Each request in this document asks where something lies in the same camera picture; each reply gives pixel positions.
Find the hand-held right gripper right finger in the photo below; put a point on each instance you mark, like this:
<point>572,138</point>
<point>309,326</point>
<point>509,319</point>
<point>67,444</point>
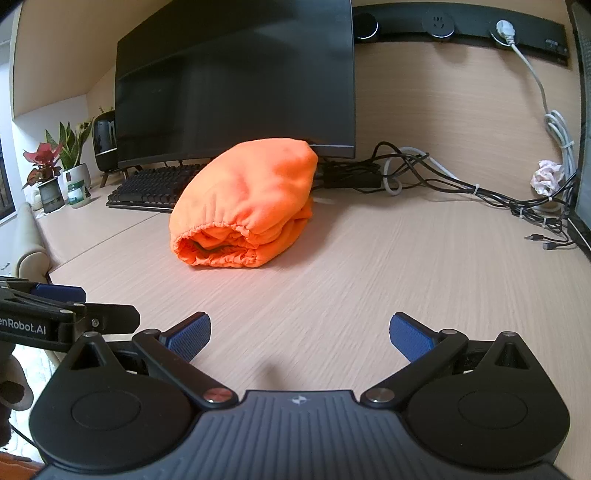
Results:
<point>408,334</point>

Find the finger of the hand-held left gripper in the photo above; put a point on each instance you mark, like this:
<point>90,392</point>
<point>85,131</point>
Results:
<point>60,292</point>

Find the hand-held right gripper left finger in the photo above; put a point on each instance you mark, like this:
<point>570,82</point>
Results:
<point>189,334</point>

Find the orange pumpkin costume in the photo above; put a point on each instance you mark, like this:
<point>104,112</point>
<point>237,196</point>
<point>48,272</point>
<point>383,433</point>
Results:
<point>249,184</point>

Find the red leaf potted plant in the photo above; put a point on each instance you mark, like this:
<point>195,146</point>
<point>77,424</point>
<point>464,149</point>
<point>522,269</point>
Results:
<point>51,196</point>

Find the white jar with green label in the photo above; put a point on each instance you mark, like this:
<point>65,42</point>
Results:
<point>78,196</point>

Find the snake plant in white pot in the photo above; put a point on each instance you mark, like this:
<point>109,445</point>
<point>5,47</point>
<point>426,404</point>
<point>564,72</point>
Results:
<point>76,174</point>

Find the black keyboard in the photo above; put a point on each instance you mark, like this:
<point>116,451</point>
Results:
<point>147,189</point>

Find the black retro speaker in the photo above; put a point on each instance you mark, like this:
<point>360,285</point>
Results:
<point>105,138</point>

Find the crumpled white tissue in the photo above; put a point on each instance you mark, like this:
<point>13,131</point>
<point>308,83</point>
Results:
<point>547,177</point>

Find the computer case with glass panel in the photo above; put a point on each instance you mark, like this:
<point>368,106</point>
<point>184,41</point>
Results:
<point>582,207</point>

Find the black computer monitor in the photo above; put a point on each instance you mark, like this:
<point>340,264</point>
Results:
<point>231,78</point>

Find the black socket rail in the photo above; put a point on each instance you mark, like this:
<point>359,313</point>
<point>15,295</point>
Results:
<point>471,27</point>

